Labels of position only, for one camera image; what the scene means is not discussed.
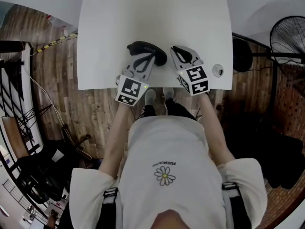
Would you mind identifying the yellow black striped tape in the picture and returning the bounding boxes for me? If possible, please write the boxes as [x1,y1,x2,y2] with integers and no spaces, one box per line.
[35,33,78,54]

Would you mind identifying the grey black right shoulder strap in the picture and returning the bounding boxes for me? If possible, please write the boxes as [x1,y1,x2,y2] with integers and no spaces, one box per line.
[221,181,252,229]

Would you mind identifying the person's black trousers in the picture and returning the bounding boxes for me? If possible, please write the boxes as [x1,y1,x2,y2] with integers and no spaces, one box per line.
[142,98,198,123]

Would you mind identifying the grey black shoulder strap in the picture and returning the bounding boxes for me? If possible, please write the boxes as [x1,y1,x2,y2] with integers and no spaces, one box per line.
[102,187,122,229]
[221,181,252,229]

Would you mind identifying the round grey cable grommet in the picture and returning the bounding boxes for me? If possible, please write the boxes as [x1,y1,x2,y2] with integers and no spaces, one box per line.
[213,64,225,76]

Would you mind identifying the clear jug with red cap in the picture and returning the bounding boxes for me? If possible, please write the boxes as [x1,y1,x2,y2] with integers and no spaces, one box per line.
[46,17,70,37]

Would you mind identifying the white daisy print t-shirt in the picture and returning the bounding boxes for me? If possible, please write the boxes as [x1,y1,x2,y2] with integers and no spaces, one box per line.
[69,115,269,229]

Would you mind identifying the person's grey right shoe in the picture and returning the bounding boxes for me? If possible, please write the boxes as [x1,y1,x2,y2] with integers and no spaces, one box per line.
[163,87,175,100]

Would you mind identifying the black glasses case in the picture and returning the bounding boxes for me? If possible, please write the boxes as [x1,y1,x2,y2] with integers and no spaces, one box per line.
[126,41,168,68]

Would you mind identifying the person's left forearm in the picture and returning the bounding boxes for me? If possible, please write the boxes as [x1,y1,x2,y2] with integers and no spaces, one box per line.
[99,101,134,179]

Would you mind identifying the person's right forearm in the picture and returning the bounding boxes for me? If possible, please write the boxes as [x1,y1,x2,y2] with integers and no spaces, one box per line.
[197,93,236,165]

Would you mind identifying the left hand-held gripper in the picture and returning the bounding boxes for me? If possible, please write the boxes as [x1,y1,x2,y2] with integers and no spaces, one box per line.
[115,54,156,107]

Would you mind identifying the black floor fan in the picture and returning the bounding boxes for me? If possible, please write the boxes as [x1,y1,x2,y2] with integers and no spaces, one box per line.
[232,15,305,95]

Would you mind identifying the black office chair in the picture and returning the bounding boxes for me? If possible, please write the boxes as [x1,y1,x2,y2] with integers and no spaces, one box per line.
[224,113,305,190]
[16,137,94,205]

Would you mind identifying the thin white cable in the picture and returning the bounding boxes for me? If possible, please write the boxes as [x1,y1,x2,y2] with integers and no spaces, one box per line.
[30,74,67,129]

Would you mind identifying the black metal rack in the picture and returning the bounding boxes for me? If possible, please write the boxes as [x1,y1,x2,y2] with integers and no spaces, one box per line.
[0,41,46,157]

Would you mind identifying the grey black left shoulder strap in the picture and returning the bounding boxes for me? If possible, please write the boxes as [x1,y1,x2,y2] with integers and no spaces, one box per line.
[102,187,122,229]

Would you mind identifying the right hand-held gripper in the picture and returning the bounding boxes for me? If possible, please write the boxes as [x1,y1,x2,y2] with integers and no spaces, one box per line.
[169,45,210,97]

